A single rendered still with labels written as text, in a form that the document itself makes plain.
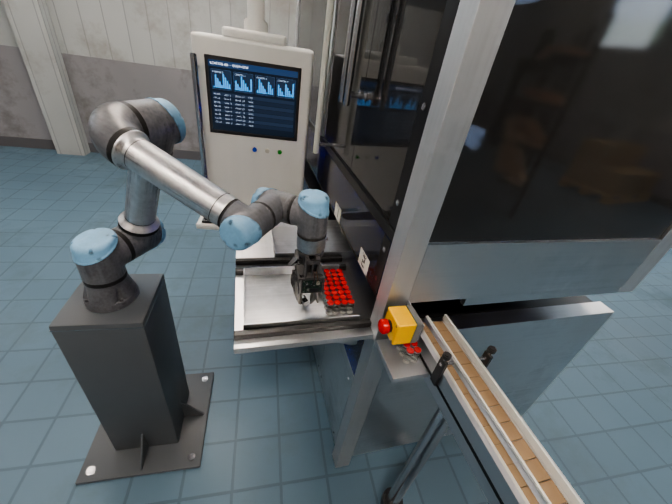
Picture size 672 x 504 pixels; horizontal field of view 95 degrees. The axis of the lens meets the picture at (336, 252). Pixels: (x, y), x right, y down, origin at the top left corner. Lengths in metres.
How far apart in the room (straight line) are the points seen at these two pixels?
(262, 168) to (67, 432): 1.49
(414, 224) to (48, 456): 1.76
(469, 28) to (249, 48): 1.07
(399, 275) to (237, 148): 1.10
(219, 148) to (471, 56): 1.25
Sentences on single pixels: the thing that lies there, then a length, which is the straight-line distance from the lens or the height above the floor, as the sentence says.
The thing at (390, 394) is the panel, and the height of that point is 0.55.
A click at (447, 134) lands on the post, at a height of 1.47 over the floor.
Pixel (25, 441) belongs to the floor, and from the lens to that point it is 2.04.
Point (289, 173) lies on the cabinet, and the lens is 1.66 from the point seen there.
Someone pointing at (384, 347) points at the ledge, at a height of 0.88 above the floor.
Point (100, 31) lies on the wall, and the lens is 4.92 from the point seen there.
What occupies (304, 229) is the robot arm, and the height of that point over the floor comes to 1.20.
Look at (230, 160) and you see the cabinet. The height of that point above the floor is 1.04.
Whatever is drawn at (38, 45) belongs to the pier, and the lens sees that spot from 5.01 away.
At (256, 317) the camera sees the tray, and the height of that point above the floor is 0.88.
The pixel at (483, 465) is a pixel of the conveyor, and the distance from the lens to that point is 0.85.
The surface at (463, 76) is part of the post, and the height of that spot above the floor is 1.57.
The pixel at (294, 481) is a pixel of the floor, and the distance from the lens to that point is 1.67.
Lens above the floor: 1.58
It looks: 33 degrees down
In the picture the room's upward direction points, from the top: 9 degrees clockwise
